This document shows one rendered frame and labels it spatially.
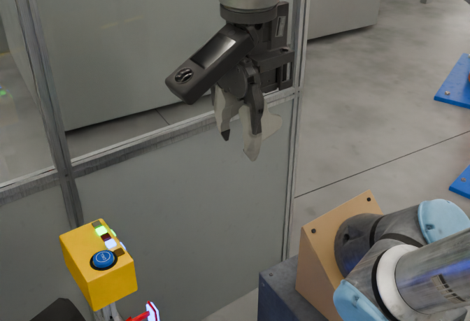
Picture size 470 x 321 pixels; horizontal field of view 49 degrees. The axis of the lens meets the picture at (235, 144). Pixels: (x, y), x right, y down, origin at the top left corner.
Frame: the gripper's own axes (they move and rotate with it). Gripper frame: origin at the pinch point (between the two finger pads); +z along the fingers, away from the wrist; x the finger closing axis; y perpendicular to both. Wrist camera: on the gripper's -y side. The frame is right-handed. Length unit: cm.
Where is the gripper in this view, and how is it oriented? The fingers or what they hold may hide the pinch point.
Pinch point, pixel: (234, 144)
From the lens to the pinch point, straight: 73.4
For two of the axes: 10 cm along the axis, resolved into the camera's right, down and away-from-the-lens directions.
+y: 8.1, -3.2, 4.9
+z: 0.0, 8.4, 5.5
